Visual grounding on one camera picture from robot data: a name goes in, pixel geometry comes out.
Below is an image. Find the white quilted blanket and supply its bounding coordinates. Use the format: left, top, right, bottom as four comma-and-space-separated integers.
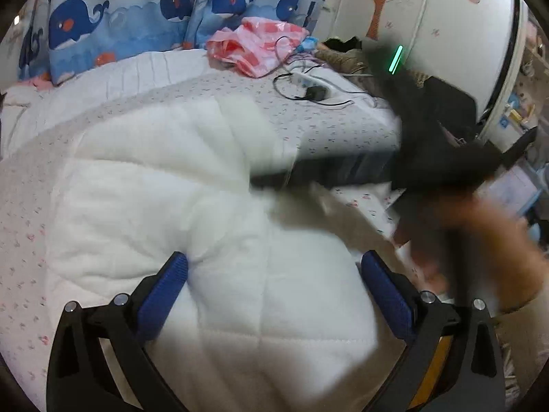
45, 94, 412, 412

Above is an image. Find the brown clothes pile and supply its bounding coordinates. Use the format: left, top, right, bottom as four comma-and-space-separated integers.
315, 36, 387, 76

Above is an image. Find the yellow object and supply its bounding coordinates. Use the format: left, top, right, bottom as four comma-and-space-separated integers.
409, 335, 455, 410

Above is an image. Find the person's right hand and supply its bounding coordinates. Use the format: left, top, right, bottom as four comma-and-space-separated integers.
412, 195, 543, 310

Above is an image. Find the blue storage box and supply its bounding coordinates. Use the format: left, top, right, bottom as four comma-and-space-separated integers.
484, 165, 543, 224

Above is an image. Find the white door frame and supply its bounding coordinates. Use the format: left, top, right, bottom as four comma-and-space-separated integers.
476, 0, 530, 138

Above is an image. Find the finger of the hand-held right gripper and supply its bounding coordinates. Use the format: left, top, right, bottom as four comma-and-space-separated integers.
249, 150, 399, 192

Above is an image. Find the pink cloth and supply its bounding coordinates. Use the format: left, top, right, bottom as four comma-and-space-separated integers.
19, 73, 54, 92

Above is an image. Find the white power strip with cables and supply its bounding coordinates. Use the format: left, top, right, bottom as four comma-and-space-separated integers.
272, 34, 357, 108

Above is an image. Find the orange tree wall sticker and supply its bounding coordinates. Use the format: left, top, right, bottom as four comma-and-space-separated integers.
364, 0, 419, 39

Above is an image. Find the person's right forearm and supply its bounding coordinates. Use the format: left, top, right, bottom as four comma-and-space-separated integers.
493, 287, 549, 396

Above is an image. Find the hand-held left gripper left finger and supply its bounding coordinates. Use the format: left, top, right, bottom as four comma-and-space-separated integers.
46, 251, 189, 412

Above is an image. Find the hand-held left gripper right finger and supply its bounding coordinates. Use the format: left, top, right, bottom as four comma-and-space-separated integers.
361, 251, 506, 412

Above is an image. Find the cluttered shelf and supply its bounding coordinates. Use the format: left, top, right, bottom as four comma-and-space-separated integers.
498, 30, 549, 138

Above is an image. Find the floral bed sheet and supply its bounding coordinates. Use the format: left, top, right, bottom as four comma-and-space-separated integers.
0, 69, 430, 412

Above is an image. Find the dark cloth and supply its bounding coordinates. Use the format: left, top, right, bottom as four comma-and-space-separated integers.
422, 75, 479, 138

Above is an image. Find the pink and white plastic bag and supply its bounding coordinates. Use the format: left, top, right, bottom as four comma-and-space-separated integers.
206, 16, 310, 79

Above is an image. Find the white pleated quilt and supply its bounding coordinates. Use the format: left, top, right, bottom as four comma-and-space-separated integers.
0, 48, 241, 155

